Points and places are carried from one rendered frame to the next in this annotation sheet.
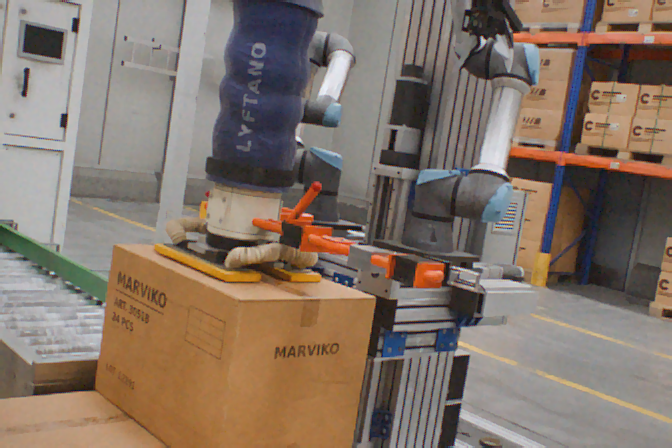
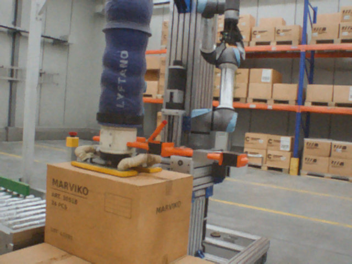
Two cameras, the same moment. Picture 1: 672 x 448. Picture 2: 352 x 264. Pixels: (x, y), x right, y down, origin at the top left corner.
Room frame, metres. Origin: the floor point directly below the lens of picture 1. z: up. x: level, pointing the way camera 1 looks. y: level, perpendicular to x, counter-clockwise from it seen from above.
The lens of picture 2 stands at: (0.26, 0.41, 1.24)
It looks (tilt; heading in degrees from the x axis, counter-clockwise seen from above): 3 degrees down; 346
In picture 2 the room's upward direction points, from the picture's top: 4 degrees clockwise
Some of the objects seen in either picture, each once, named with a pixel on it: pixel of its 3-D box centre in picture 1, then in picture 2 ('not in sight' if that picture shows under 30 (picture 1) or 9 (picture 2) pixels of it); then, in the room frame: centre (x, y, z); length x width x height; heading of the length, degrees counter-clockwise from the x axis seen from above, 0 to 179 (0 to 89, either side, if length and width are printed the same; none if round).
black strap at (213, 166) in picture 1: (251, 171); (120, 117); (2.00, 0.23, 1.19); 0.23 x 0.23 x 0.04
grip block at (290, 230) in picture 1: (305, 235); (160, 148); (1.81, 0.07, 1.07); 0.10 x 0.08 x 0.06; 133
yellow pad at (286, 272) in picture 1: (266, 257); (129, 161); (2.06, 0.17, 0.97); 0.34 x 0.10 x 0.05; 43
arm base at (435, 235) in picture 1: (429, 230); (199, 139); (2.29, -0.27, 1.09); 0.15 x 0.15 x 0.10
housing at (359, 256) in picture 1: (369, 259); (203, 156); (1.65, -0.08, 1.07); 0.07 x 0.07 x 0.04; 43
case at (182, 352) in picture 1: (228, 345); (116, 209); (1.98, 0.23, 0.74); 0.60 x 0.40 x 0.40; 42
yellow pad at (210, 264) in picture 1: (205, 255); (103, 164); (1.93, 0.31, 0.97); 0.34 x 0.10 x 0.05; 43
